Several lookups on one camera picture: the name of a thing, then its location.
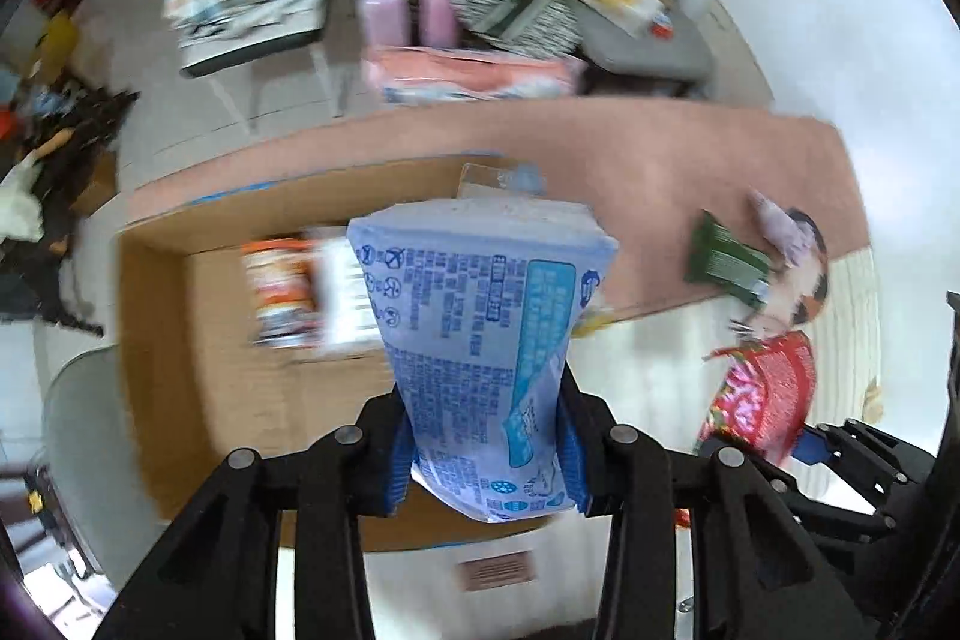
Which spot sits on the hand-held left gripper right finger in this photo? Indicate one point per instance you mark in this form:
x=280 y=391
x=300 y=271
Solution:
x=574 y=460

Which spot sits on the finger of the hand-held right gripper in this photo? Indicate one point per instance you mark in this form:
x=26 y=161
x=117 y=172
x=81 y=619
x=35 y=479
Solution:
x=832 y=509
x=814 y=445

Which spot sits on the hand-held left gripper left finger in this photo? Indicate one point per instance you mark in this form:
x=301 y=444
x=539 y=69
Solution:
x=397 y=484

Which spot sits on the red snack packet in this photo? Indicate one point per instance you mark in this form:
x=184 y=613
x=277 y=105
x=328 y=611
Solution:
x=765 y=392

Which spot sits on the light blue tissue packet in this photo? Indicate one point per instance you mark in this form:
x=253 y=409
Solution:
x=465 y=325

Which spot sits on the brown cardboard box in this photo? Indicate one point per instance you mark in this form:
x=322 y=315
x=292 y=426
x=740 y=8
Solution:
x=217 y=400

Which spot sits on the white woven mat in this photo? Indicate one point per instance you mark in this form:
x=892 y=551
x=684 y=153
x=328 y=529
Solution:
x=851 y=310

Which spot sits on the purple cartoon print packet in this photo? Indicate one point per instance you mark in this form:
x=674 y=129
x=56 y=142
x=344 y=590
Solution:
x=799 y=265

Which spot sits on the white printed packet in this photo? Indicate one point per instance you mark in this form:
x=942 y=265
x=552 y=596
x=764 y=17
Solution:
x=345 y=302

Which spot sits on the green snack packet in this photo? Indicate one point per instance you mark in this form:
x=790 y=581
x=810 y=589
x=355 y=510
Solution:
x=724 y=261

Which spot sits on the orange labelled packet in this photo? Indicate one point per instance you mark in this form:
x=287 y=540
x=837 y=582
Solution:
x=277 y=291

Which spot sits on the clear plastic bag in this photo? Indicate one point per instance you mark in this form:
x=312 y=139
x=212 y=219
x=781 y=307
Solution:
x=499 y=181

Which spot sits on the grey round chair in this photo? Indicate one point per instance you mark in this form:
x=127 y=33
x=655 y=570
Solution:
x=90 y=460

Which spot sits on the pink table mat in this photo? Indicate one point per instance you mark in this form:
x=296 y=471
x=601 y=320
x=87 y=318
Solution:
x=675 y=160

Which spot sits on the large pink packet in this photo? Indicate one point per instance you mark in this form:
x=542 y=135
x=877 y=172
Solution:
x=472 y=74

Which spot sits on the dark seat chair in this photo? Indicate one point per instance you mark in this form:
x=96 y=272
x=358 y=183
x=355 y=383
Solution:
x=247 y=51

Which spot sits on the dark clutter pile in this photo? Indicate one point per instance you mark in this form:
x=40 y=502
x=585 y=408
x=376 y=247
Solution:
x=67 y=160

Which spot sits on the pink bottle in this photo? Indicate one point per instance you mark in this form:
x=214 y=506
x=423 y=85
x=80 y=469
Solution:
x=384 y=18

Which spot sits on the white cloth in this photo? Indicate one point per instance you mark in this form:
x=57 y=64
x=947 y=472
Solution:
x=19 y=201

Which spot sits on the yellow container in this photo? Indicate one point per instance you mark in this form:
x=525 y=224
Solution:
x=58 y=44

